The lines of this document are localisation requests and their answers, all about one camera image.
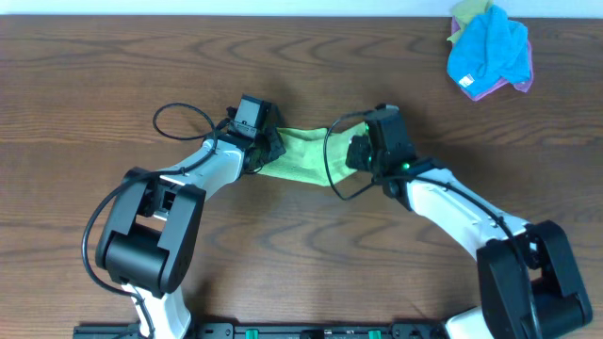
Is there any yellow-green cloth in pile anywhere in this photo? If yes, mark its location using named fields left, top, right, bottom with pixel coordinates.
left=447, top=0, right=494, bottom=44

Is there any pink cloth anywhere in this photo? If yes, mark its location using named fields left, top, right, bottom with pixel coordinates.
left=449, top=16, right=535, bottom=103

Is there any blue cloth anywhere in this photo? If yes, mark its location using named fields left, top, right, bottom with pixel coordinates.
left=446, top=4, right=531, bottom=98

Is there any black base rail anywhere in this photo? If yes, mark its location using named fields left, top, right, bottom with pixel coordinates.
left=73, top=321, right=453, bottom=339

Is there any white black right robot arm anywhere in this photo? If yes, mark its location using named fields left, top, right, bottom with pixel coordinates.
left=346, top=105, right=593, bottom=339

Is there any green cloth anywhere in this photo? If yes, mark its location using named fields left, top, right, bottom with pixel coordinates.
left=259, top=122, right=366, bottom=186

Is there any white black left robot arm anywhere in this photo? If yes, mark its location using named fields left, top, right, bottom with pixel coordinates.
left=83, top=121, right=285, bottom=338

